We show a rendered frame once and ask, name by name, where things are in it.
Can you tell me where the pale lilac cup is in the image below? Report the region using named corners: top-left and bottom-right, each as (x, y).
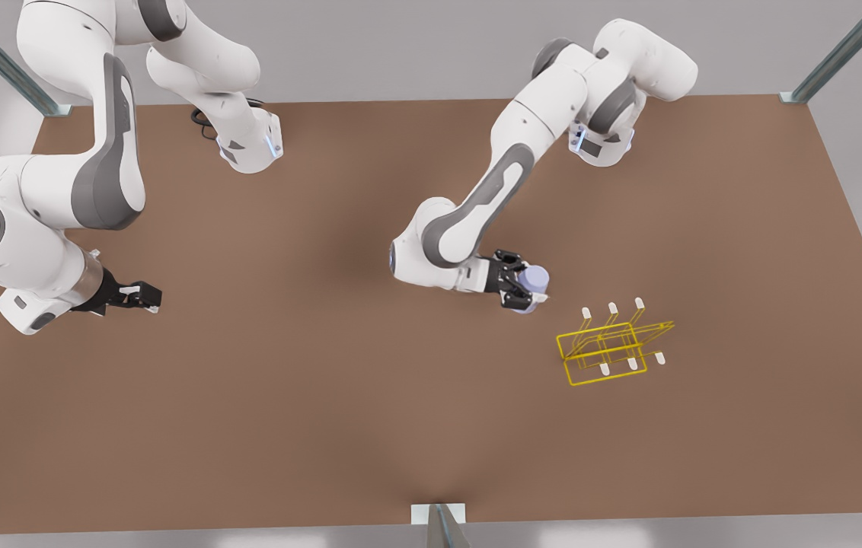
top-left (511, 264), bottom-right (551, 315)

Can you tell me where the yellow wire cup holder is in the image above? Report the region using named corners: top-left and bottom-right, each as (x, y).
top-left (556, 298), bottom-right (675, 387)

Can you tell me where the black cable loop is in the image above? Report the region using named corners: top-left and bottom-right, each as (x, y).
top-left (190, 97), bottom-right (266, 142)

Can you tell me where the silver frame post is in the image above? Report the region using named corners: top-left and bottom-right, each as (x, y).
top-left (0, 0), bottom-right (73, 118)
top-left (779, 0), bottom-right (862, 105)
top-left (410, 502), bottom-right (470, 548)

